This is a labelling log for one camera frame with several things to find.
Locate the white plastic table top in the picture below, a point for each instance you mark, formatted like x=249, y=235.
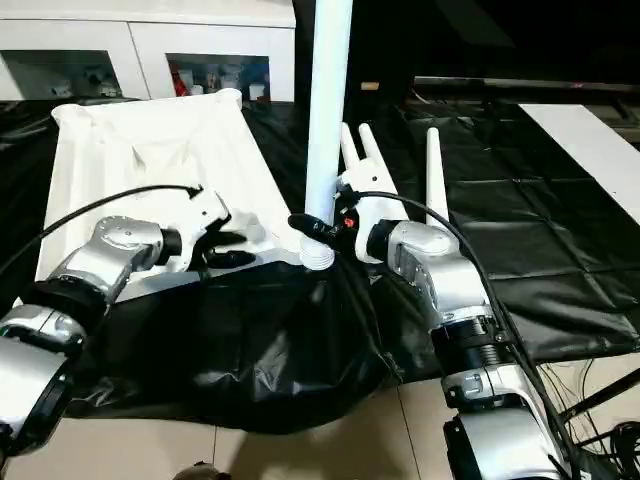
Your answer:
x=150, y=150

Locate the white plastic table leg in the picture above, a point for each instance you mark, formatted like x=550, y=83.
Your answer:
x=437, y=180
x=370, y=160
x=350, y=160
x=328, y=110

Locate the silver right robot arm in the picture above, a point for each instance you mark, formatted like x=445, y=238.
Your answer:
x=450, y=290

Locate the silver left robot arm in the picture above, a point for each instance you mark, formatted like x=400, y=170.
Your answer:
x=80, y=280

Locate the black plastic mat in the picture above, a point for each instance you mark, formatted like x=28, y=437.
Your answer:
x=250, y=340

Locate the white cabinet with glass doors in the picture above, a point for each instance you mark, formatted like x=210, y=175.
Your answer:
x=150, y=35

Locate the white board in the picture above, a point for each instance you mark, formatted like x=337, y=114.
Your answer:
x=590, y=160

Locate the black stand base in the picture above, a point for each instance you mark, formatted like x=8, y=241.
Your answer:
x=615, y=450

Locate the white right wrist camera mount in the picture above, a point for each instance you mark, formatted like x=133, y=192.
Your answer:
x=370, y=200

